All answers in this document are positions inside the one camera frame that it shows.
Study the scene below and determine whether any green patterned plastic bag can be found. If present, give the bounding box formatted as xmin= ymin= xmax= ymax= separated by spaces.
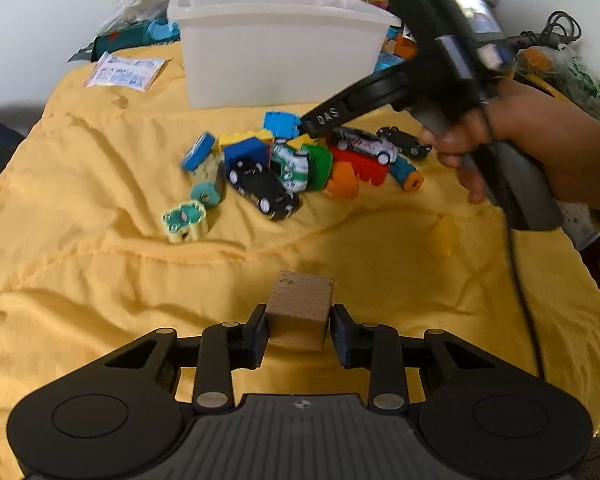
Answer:
xmin=514 ymin=45 xmax=600 ymax=122

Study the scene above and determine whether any person's right hand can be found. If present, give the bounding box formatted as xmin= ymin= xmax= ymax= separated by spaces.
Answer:
xmin=421 ymin=81 xmax=552 ymax=205

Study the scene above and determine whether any teal ring toy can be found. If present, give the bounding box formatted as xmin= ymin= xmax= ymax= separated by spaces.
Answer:
xmin=190 ymin=182 xmax=225 ymax=207

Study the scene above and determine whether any wooden cube block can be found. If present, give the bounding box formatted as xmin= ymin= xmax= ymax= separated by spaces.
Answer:
xmin=266 ymin=270 xmax=336 ymax=352

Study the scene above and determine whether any white plastic bin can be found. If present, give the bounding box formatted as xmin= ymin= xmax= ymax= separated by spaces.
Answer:
xmin=167 ymin=0 xmax=402 ymax=110

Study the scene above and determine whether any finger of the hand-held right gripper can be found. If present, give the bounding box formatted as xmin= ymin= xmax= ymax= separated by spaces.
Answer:
xmin=300 ymin=94 xmax=362 ymax=140

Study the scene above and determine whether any green building block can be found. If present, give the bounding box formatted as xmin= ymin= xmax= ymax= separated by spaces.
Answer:
xmin=300 ymin=144 xmax=335 ymax=191

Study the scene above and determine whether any small black toy car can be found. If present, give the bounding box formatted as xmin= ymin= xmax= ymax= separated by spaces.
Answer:
xmin=376 ymin=126 xmax=433 ymax=160

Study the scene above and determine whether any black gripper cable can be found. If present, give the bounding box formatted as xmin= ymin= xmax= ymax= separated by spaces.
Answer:
xmin=502 ymin=207 xmax=549 ymax=381

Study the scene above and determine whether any green yellow bear toy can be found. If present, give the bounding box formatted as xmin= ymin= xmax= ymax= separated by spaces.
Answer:
xmin=162 ymin=199 xmax=209 ymax=244

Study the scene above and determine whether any dark blue building block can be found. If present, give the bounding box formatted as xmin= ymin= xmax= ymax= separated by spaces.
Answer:
xmin=223 ymin=139 xmax=271 ymax=171

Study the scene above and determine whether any person's right forearm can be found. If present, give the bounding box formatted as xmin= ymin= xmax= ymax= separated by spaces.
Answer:
xmin=532 ymin=87 xmax=600 ymax=221

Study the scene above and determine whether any blue cylinder orange tip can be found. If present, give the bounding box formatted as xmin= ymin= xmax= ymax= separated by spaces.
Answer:
xmin=388 ymin=157 xmax=425 ymax=194

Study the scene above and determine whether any orange building block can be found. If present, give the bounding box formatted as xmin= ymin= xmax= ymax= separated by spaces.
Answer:
xmin=326 ymin=162 xmax=359 ymax=199

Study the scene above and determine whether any black cable bundle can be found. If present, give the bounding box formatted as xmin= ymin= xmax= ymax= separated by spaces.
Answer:
xmin=509 ymin=10 xmax=584 ymax=52

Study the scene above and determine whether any blue round toy disc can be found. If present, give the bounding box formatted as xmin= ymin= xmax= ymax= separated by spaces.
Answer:
xmin=181 ymin=132 xmax=217 ymax=171

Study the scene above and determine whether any orange box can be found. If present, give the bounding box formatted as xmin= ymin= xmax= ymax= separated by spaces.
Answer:
xmin=393 ymin=34 xmax=423 ymax=60

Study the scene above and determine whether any white red toy car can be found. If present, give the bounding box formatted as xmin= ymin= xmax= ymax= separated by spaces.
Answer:
xmin=332 ymin=127 xmax=399 ymax=165

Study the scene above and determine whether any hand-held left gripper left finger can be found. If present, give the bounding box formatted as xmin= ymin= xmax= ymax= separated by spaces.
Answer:
xmin=98 ymin=304 xmax=270 ymax=415

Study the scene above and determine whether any blue studded building block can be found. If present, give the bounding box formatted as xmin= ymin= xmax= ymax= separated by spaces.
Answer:
xmin=263 ymin=111 xmax=301 ymax=139

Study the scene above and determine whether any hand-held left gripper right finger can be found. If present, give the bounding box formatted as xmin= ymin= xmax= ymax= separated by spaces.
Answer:
xmin=330 ymin=303 xmax=504 ymax=414

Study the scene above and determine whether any yellow cloth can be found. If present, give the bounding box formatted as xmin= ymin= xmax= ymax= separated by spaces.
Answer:
xmin=0 ymin=42 xmax=600 ymax=480

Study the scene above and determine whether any yellow building block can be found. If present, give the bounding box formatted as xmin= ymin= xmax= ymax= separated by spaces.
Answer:
xmin=218 ymin=129 xmax=275 ymax=154

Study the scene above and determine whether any dark green packet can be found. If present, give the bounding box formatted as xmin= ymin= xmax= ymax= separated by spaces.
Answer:
xmin=67 ymin=16 xmax=182 ymax=64

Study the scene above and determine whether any white wipes packet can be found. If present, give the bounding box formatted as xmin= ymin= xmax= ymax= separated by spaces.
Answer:
xmin=84 ymin=52 xmax=169 ymax=92

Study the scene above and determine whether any large black toy car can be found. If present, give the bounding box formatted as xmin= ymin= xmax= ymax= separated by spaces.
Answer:
xmin=227 ymin=157 xmax=301 ymax=221

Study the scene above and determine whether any green white toy car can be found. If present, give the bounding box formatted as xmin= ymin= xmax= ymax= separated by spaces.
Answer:
xmin=270 ymin=144 xmax=311 ymax=192

